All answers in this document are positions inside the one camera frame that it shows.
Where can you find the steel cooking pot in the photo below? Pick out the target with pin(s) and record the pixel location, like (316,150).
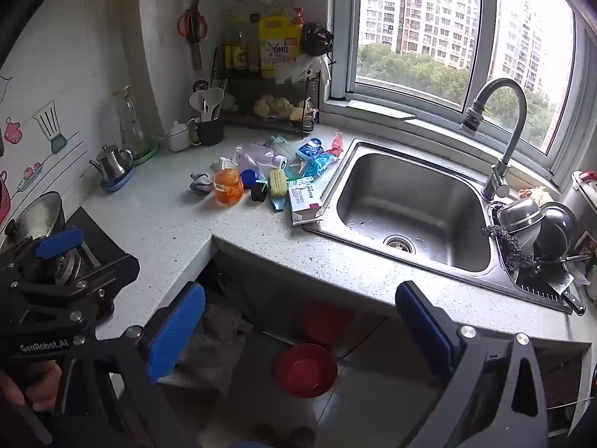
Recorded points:
(39,217)

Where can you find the small black green box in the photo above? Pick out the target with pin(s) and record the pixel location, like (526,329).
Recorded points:
(259,192)

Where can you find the clear plastic bottle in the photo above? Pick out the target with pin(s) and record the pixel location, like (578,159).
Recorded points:
(255,158)

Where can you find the white paper towel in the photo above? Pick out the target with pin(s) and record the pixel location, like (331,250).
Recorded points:
(221,163)

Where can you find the black scouring pad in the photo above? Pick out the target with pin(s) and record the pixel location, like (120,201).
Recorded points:
(510,245)

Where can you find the garlic bulb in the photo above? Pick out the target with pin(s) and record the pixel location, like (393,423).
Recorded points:
(229,101)

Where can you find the steel teapot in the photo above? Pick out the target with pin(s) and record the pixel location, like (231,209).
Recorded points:
(112,163)

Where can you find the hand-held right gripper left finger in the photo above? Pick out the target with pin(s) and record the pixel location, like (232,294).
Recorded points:
(177,331)

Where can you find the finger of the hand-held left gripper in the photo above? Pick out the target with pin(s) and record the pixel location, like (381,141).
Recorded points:
(93,275)
(58,241)

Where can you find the orange plastic bottle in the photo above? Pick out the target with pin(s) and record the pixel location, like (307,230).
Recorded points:
(228,189)

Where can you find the window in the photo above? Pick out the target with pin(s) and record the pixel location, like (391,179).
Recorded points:
(485,32)

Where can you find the blue plastic cap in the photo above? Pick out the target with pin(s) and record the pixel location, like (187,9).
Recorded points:
(249,178)

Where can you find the white pink medicine box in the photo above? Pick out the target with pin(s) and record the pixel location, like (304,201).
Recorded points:
(303,198)

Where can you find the black gas stove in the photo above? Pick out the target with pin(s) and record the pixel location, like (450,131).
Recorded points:
(100,238)

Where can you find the crumpled white plastic bag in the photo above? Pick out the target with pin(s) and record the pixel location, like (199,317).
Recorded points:
(298,70)

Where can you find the blue crinkled wrapper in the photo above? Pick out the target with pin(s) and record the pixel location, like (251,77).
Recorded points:
(322,164)

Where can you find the cooking oil bottle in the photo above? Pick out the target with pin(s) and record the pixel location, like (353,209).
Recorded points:
(235,46)

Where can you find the stainless steel sink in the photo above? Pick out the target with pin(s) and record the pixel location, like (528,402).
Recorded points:
(410,205)

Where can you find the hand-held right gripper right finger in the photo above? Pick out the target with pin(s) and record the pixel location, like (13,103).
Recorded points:
(422,331)

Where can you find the steel bowl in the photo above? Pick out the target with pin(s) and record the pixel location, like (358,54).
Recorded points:
(520,217)
(557,226)

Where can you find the tall glass jar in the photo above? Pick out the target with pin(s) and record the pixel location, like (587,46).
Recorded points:
(131,121)

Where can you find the steel faucet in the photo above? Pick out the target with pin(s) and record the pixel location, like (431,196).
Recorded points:
(508,149)

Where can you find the ginger root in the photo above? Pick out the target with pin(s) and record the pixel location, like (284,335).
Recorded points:
(262,106)
(289,108)

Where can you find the green plastic tray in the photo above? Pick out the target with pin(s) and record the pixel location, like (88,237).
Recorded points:
(150,153)

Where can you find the blue saucer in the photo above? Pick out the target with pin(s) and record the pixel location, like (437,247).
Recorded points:
(122,182)

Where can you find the black plastic bag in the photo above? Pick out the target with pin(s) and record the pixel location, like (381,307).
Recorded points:
(317,39)

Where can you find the blue white packet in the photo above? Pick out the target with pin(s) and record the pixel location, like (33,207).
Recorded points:
(309,149)

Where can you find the yellow detergent jug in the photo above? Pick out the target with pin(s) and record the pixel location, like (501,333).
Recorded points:
(280,49)

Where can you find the white silicone spoon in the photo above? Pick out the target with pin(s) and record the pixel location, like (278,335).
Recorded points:
(197,101)

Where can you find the dark green mug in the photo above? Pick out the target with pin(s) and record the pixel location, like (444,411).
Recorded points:
(210,131)

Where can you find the yellow scrub brush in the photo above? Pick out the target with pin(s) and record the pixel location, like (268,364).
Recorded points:
(276,186)

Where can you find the red plastic bin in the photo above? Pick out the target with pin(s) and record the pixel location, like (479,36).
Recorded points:
(305,371)

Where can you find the white rice cooker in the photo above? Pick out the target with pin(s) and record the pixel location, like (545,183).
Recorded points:
(585,196)

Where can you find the person's left hand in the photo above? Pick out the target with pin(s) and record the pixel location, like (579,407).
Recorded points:
(32,387)

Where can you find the white silicone spatula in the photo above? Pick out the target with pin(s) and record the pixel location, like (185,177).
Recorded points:
(215,98)

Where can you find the pink wrapper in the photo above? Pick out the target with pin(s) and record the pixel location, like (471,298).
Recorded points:
(336,142)

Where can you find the kitchen wall sticker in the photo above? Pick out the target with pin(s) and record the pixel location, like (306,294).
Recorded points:
(46,121)

